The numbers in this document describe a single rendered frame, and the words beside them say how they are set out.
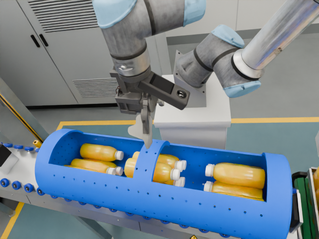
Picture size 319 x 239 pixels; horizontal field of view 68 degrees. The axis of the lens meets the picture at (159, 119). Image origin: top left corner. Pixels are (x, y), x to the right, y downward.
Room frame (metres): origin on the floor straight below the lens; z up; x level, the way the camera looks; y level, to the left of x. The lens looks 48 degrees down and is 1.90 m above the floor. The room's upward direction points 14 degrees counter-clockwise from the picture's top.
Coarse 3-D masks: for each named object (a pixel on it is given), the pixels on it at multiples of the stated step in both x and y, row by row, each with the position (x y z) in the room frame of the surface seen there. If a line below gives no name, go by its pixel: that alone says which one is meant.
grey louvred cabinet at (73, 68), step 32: (0, 0) 2.24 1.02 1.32; (32, 0) 2.15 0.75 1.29; (64, 0) 2.07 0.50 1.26; (0, 32) 2.31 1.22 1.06; (32, 32) 2.21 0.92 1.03; (64, 32) 2.12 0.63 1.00; (96, 32) 2.02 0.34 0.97; (0, 64) 2.39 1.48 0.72; (32, 64) 2.28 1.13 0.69; (64, 64) 2.17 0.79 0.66; (96, 64) 2.06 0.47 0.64; (160, 64) 1.89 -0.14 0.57; (32, 96) 2.36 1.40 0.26; (64, 96) 2.24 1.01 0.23; (96, 96) 2.10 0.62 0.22
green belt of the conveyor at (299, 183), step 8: (296, 184) 0.37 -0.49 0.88; (304, 184) 0.35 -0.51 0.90; (304, 192) 0.32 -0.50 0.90; (304, 200) 0.29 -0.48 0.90; (304, 208) 0.27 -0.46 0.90; (304, 216) 0.24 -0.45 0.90; (312, 216) 0.23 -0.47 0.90; (304, 224) 0.21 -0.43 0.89; (312, 224) 0.21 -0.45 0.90; (304, 232) 0.19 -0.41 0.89; (312, 232) 0.18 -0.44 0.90
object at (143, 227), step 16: (32, 160) 0.82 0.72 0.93; (0, 176) 0.77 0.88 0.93; (16, 176) 0.74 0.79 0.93; (32, 176) 0.72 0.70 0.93; (0, 192) 0.71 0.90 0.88; (48, 208) 0.57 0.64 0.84; (64, 208) 0.53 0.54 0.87; (80, 208) 0.50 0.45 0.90; (128, 224) 0.39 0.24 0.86; (144, 224) 0.36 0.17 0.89
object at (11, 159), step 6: (0, 144) 0.85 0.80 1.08; (0, 150) 0.82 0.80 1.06; (6, 150) 0.84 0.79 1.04; (0, 156) 0.80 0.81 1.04; (6, 156) 0.82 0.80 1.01; (12, 156) 0.85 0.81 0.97; (0, 162) 0.78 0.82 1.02; (6, 162) 0.81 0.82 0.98; (12, 162) 0.83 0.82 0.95; (0, 168) 0.77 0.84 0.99; (6, 168) 0.79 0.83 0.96; (6, 174) 0.77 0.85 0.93
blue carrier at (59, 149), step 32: (64, 160) 0.64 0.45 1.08; (192, 160) 0.51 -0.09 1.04; (224, 160) 0.46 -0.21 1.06; (256, 160) 0.41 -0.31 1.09; (64, 192) 0.46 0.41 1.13; (96, 192) 0.41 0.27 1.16; (128, 192) 0.37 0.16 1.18; (160, 192) 0.33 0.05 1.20; (192, 192) 0.30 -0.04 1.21; (288, 192) 0.23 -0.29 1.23; (192, 224) 0.25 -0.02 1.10; (224, 224) 0.21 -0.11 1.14; (256, 224) 0.19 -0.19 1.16; (288, 224) 0.16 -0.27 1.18
